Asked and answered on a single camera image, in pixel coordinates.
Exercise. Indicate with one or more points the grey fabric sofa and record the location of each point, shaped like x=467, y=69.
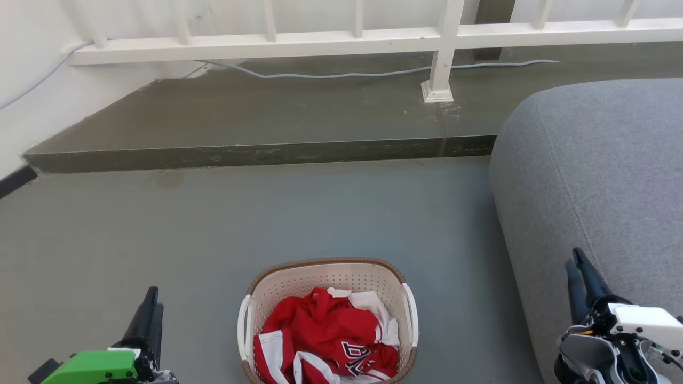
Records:
x=613, y=160

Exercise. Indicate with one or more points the red white-striped garment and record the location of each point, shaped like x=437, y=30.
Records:
x=272, y=352

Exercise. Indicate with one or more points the dark pillar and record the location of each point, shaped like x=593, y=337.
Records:
x=493, y=13

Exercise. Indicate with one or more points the white metal railing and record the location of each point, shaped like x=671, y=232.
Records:
x=267, y=42

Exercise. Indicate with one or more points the red white lettered jersey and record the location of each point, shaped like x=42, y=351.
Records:
x=331, y=325

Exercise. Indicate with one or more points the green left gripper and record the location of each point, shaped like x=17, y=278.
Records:
x=96, y=368

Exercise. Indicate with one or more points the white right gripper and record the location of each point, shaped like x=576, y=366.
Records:
x=640, y=322

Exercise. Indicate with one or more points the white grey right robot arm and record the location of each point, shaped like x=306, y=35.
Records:
x=587, y=354

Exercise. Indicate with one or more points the cream plastic laundry basket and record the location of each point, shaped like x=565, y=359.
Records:
x=320, y=277

